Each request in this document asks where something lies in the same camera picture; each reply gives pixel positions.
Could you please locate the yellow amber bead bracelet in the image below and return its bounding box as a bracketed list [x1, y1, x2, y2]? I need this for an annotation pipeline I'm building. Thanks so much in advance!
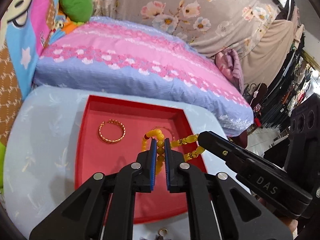
[141, 128, 166, 176]

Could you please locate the black camera housing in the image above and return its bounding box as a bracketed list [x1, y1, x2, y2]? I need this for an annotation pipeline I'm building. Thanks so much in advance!
[284, 93, 319, 196]

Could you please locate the grey floral blanket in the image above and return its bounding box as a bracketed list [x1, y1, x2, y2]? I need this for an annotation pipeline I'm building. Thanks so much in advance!
[92, 0, 297, 85]

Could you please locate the thin rose gold bangle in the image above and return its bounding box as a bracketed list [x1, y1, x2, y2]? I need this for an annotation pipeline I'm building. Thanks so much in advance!
[152, 126, 175, 139]

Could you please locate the yellow-green cat-eye bead bracelet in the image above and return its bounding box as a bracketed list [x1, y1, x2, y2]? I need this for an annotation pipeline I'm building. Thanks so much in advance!
[169, 133, 206, 162]

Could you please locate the colourful monkey cartoon quilt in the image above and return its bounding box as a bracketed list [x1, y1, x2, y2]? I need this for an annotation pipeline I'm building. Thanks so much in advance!
[0, 0, 89, 193]

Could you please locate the purple garnet bead strand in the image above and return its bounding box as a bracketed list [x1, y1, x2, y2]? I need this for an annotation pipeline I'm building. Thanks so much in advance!
[155, 235, 167, 240]

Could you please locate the gold twisted bangle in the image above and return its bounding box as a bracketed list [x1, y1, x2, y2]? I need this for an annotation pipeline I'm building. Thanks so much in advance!
[98, 119, 126, 144]

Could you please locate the red jewelry tray box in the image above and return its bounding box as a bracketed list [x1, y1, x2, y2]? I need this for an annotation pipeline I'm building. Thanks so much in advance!
[75, 95, 193, 224]

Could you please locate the pink and blue pillow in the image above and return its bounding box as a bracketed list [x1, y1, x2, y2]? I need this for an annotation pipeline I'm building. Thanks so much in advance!
[33, 17, 253, 137]

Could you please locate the gold hoop earring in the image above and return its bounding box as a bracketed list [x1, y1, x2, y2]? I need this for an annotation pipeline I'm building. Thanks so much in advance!
[158, 228, 168, 237]

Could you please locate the green plush pillow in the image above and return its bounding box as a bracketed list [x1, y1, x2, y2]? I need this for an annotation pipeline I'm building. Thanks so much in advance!
[59, 0, 93, 22]

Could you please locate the pink purple folded cloth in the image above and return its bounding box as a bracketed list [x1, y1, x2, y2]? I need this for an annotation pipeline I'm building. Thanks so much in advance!
[215, 49, 244, 94]

